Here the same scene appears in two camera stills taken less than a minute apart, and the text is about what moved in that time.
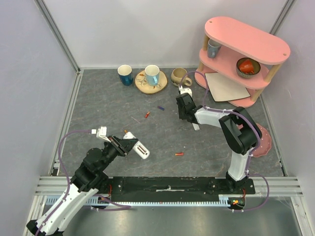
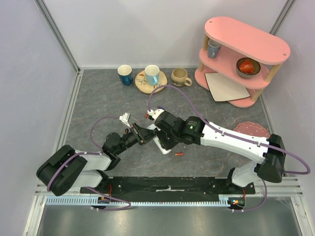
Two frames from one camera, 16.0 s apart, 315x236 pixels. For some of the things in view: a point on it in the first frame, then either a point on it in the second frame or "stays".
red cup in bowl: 246,67 stays
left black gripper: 123,146 -> 142,134
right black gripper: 183,116 -> 166,131
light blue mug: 152,73 stays
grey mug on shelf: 212,47 stays
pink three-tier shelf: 241,53 stays
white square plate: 223,89 stays
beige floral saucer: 141,85 stays
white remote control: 138,147 -> 155,139
